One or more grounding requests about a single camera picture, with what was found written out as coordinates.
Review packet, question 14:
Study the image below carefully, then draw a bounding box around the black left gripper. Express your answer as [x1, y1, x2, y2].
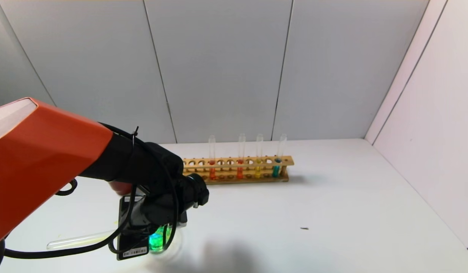
[117, 195, 166, 261]

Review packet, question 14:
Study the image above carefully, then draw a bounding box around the test tube with yellow liquid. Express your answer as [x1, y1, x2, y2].
[254, 133, 264, 179]
[47, 229, 121, 251]

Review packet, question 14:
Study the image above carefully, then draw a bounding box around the red plastic cup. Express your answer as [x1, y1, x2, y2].
[108, 181, 133, 196]

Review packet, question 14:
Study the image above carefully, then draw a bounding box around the test tube with red liquid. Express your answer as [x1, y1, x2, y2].
[236, 133, 245, 180]
[208, 135, 217, 181]

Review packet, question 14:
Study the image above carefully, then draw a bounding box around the wooden test tube rack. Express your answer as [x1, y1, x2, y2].
[181, 155, 294, 185]

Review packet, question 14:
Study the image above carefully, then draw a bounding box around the test tube with blue liquid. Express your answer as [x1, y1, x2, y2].
[272, 133, 287, 178]

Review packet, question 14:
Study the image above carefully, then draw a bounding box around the clear glass dish with spout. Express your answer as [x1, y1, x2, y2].
[148, 224, 184, 263]

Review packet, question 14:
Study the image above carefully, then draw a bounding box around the thin black cable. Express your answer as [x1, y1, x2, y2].
[99, 122, 180, 255]

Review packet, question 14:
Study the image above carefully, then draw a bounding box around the thick black cable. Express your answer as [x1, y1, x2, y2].
[0, 178, 138, 273]

